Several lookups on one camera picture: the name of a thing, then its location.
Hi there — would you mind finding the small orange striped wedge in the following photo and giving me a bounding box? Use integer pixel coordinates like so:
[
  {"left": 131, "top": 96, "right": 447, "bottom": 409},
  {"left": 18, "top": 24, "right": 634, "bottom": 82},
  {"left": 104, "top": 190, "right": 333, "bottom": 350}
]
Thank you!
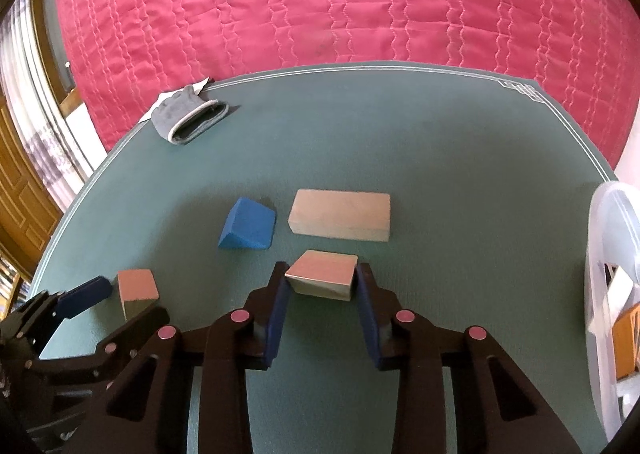
[{"left": 613, "top": 304, "right": 639, "bottom": 379}]

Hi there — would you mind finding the grey work glove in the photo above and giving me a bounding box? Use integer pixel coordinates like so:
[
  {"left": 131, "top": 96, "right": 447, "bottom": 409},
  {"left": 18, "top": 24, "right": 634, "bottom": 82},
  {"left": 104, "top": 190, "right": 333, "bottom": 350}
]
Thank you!
[{"left": 150, "top": 85, "right": 230, "bottom": 145}]

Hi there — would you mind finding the pale wooden triangle block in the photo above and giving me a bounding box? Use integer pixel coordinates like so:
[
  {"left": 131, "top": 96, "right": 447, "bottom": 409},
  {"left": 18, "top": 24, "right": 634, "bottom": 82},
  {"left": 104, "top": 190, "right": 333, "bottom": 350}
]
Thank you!
[{"left": 117, "top": 269, "right": 160, "bottom": 322}]

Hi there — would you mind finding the plain wooden rectangular block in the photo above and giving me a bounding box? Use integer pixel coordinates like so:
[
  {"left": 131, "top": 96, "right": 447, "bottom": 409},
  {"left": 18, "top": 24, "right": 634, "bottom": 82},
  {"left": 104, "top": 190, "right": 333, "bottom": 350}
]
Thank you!
[{"left": 288, "top": 189, "right": 390, "bottom": 243}]

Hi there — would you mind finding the red quilted bedspread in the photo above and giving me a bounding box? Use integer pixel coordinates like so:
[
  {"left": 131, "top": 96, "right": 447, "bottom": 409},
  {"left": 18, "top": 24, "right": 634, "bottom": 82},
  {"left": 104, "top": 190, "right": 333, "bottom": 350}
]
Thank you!
[{"left": 56, "top": 0, "right": 639, "bottom": 163}]

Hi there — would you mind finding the white wooden triangle block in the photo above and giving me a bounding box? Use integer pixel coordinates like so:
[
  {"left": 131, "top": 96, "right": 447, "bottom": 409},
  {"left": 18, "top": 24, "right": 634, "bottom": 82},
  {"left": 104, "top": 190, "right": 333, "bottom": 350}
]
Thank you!
[{"left": 285, "top": 250, "right": 358, "bottom": 301}]

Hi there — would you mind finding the green table mat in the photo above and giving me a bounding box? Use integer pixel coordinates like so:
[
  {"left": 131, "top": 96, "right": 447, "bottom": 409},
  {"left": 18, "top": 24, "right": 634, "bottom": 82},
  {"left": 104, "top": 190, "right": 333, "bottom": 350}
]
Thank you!
[{"left": 34, "top": 62, "right": 614, "bottom": 453}]

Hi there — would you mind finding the blue wedge block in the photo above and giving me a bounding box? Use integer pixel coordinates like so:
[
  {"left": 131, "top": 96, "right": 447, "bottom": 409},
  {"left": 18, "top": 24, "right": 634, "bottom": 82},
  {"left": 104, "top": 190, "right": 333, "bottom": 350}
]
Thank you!
[{"left": 218, "top": 197, "right": 277, "bottom": 250}]

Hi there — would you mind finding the clear plastic bowl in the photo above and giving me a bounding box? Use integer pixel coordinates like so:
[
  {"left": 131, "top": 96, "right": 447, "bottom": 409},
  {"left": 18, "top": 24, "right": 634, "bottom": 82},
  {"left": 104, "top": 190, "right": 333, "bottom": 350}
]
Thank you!
[{"left": 585, "top": 181, "right": 639, "bottom": 440}]

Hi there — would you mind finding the white striped wedge block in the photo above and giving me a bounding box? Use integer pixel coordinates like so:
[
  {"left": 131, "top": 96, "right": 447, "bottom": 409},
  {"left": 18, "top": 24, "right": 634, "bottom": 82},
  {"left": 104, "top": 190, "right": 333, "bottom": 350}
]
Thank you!
[{"left": 604, "top": 263, "right": 639, "bottom": 327}]

